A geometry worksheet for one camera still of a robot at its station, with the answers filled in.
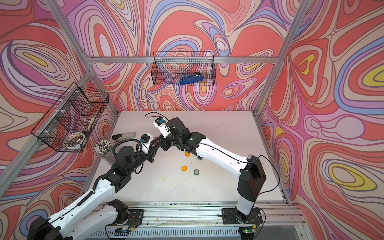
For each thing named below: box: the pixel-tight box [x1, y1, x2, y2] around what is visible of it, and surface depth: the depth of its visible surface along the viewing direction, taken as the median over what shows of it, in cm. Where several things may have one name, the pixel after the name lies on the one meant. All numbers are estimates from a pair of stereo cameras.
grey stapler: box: [112, 131, 137, 142], surface depth 103 cm
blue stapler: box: [179, 72, 204, 86], surface depth 90 cm
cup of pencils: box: [94, 139, 116, 165], surface depth 81 cm
